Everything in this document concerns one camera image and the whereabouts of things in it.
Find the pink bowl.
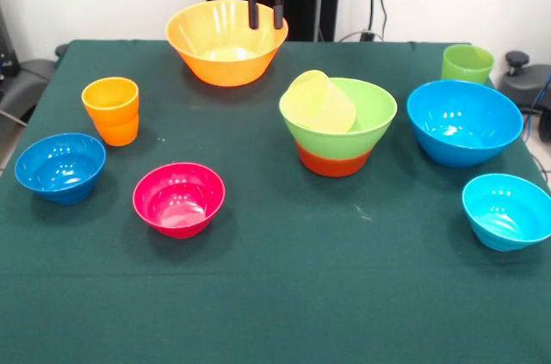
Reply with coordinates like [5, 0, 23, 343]
[132, 162, 226, 239]

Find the small dark blue bowl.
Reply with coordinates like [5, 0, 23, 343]
[14, 132, 108, 206]

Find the large blue bowl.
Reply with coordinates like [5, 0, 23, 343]
[406, 79, 525, 169]

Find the orange cup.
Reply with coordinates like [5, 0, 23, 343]
[81, 77, 140, 148]

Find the grey chair base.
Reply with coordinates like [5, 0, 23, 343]
[0, 58, 58, 124]

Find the small light blue bowl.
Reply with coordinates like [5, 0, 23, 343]
[461, 172, 551, 253]

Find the yellow cup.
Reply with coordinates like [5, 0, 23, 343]
[283, 69, 357, 133]

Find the green bowl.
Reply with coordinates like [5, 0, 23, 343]
[278, 77, 399, 161]

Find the green cup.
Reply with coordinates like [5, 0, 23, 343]
[440, 43, 496, 85]

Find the large yellow-orange bowl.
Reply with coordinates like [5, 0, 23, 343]
[164, 0, 290, 88]

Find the red-orange bowl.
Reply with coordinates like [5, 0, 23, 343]
[295, 142, 373, 179]

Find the black chair base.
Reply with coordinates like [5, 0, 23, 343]
[498, 50, 551, 144]

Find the dark green tablecloth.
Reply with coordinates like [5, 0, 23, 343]
[0, 39, 551, 364]

